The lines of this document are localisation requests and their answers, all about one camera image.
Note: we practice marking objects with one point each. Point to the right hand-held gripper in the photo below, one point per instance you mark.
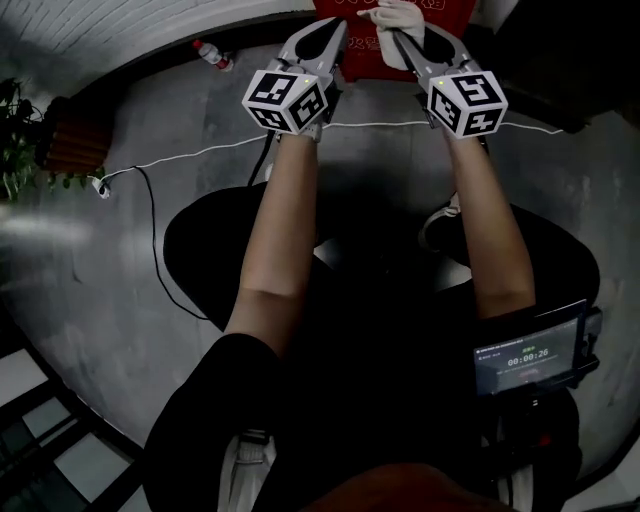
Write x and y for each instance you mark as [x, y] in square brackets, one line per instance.
[470, 105]

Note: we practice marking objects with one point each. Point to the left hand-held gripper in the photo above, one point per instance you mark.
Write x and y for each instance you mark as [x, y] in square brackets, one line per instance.
[285, 102]

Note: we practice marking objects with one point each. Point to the red fire equipment box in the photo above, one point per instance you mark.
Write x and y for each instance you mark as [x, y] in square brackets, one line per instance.
[362, 55]

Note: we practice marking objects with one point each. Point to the white terry cloth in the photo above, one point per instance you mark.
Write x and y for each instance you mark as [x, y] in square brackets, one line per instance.
[397, 25]

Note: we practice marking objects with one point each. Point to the person's left forearm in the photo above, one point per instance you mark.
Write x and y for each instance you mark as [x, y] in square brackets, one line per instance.
[280, 215]

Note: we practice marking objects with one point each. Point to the person's right forearm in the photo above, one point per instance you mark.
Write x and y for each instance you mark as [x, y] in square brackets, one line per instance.
[490, 225]

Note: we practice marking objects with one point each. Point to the plastic water bottle red label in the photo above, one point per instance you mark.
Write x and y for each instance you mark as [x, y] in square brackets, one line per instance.
[212, 55]

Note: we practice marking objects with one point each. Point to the person's right sneaker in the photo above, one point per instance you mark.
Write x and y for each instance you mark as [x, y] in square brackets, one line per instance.
[440, 222]

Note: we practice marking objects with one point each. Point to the white power strip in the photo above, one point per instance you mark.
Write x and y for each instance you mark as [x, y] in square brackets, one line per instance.
[101, 187]

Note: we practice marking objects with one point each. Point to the green leafy plant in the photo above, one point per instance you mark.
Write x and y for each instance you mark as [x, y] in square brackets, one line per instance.
[20, 140]

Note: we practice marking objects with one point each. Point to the black phone with lit screen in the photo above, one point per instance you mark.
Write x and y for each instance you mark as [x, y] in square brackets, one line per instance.
[527, 357]

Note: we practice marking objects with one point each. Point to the person's black clothing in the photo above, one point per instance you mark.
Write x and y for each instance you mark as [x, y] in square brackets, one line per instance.
[375, 375]

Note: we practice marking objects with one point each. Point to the black framed glass partition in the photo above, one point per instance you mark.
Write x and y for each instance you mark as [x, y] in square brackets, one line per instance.
[50, 425]

